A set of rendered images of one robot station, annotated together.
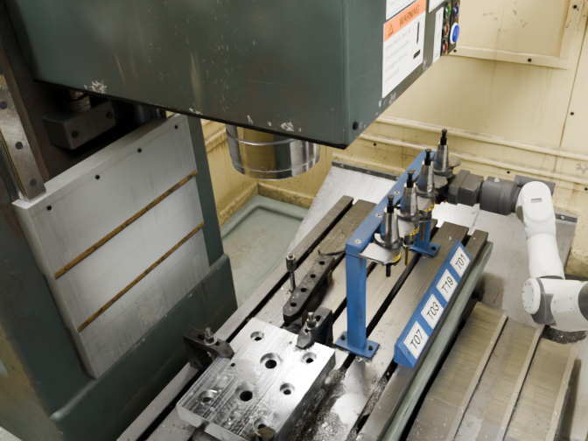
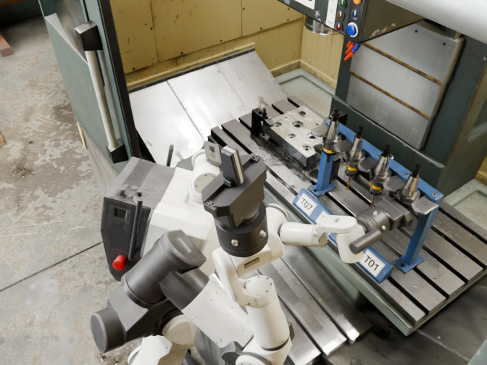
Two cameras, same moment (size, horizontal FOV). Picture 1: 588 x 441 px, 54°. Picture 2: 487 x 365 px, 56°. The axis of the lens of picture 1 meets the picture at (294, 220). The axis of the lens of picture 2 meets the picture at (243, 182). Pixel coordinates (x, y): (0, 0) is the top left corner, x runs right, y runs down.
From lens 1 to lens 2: 1.89 m
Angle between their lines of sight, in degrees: 79
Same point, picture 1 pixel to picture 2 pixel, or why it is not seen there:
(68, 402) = (338, 98)
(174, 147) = (436, 53)
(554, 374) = not seen: hidden behind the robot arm
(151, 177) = (414, 52)
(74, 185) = not seen: hidden behind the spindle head
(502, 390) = (278, 279)
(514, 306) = (357, 351)
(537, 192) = (342, 221)
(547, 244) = (304, 227)
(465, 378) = (295, 261)
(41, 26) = not seen: outside the picture
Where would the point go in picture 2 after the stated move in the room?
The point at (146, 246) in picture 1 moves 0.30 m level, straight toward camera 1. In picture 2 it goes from (393, 82) to (323, 79)
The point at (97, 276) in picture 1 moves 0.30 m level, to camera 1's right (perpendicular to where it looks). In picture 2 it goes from (368, 62) to (354, 97)
